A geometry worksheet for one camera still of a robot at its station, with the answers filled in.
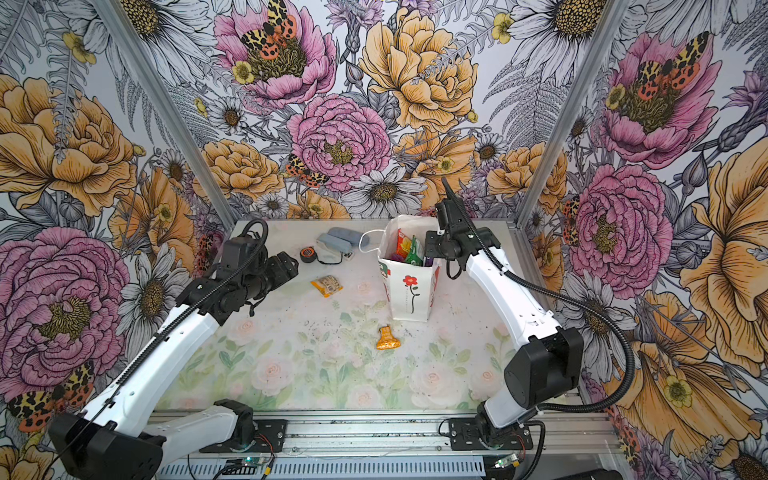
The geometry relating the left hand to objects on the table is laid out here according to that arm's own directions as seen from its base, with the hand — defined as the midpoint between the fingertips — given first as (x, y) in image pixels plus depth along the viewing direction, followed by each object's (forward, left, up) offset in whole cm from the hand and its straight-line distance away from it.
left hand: (287, 279), depth 78 cm
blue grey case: (+33, -12, -20) cm, 40 cm away
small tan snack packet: (+11, -6, -19) cm, 23 cm away
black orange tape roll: (+24, +3, -19) cm, 31 cm away
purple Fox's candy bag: (+10, -37, -6) cm, 39 cm away
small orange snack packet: (-8, -25, -21) cm, 34 cm away
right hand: (+7, -38, +1) cm, 39 cm away
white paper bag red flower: (+1, -31, -1) cm, 31 cm away
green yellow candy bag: (+8, -33, -2) cm, 34 cm away
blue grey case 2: (+29, -6, -19) cm, 35 cm away
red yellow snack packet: (+15, -30, -4) cm, 34 cm away
